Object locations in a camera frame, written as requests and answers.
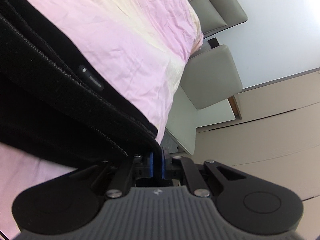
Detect black pants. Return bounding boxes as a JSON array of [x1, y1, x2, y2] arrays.
[[1, 0, 162, 177]]

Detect beige wardrobe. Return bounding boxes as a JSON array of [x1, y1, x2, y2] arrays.
[[193, 72, 319, 239]]

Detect grey padded chair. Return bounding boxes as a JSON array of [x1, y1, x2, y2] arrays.
[[165, 45, 243, 155]]

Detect pink floral duvet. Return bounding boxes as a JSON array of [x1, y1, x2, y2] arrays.
[[1, 0, 203, 239]]

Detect grey upholstered headboard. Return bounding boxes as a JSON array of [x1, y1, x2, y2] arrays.
[[188, 0, 248, 38]]

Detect black wall socket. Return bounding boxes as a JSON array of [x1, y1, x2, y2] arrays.
[[207, 37, 220, 48]]

